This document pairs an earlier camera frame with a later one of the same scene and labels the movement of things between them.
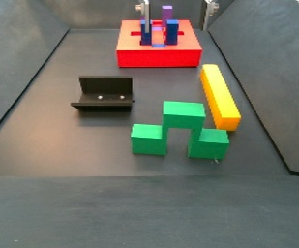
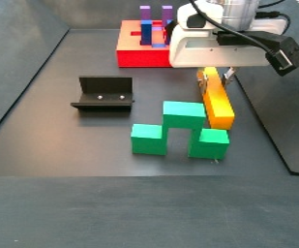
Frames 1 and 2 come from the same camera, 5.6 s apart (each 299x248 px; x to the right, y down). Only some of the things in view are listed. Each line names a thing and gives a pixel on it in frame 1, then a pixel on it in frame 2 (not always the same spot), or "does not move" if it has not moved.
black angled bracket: (106, 94) does not move
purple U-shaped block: (167, 15) does not move
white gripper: (145, 9) -> (194, 46)
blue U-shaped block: (171, 34) does not move
